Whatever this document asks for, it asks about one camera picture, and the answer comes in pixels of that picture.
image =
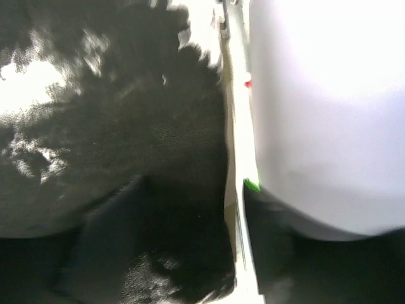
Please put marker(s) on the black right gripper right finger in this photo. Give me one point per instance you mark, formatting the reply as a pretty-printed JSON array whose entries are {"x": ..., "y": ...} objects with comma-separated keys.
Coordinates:
[{"x": 294, "y": 269}]

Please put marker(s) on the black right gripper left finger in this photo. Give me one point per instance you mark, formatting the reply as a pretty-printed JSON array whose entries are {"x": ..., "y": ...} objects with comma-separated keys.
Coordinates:
[{"x": 87, "y": 264}]

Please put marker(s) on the black white tie-dye trousers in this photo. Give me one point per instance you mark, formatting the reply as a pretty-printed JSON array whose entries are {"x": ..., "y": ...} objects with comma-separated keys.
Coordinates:
[{"x": 95, "y": 94}]

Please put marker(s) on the aluminium table edge rail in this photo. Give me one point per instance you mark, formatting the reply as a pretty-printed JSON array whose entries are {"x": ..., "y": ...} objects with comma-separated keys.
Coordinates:
[{"x": 243, "y": 170}]

